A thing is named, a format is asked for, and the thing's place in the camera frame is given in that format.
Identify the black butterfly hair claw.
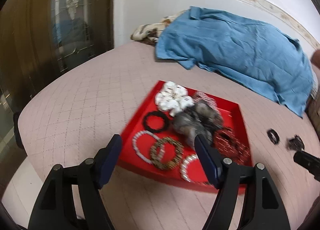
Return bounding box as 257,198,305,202
286,134,305,151

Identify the black beaded hair tie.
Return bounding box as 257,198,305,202
266,128,281,145

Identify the red polka dot scrunchie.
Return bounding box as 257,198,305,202
213,127,250,165

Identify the large pearl bead bracelet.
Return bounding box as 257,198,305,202
179,153,213,186

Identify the small white pearl bracelet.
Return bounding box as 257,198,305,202
131,130,163,165

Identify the gold leopard bead bracelet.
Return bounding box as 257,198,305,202
150,136,185,171

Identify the red jewelry tray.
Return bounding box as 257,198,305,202
118,81,253,193

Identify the person's right hand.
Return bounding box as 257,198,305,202
310,49,320,69

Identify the striped beige cushion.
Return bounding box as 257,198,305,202
306,90,320,136

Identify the pink quilted mattress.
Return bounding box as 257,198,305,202
18,42,319,229

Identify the blue cloth cover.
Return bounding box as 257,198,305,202
156,6,313,116

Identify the grey sheer scrunchie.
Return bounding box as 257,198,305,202
172,100,223,150

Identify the red white checked scrunchie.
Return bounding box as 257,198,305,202
192,91,217,110

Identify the white floral scrunchie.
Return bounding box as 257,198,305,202
155,81,195,117

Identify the brown glass panel door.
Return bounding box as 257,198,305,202
1,0,114,174

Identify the floral patterned blanket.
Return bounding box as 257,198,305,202
130,10,186,46

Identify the black hair tie in tray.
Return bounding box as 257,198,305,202
142,111,171,133

